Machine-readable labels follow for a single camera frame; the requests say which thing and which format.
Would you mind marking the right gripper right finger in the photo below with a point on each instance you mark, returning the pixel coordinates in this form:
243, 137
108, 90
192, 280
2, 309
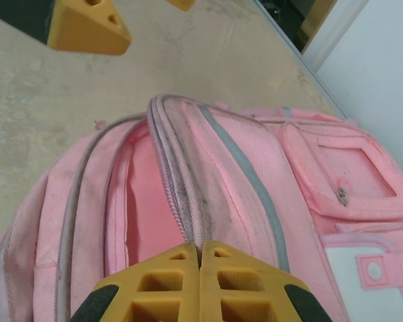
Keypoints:
208, 285

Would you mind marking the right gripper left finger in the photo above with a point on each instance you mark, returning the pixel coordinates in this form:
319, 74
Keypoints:
191, 285

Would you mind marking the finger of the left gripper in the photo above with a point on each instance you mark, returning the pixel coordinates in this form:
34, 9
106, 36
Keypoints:
183, 4
74, 30

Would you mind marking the pink backpack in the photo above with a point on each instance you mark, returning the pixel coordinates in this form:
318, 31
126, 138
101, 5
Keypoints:
238, 174

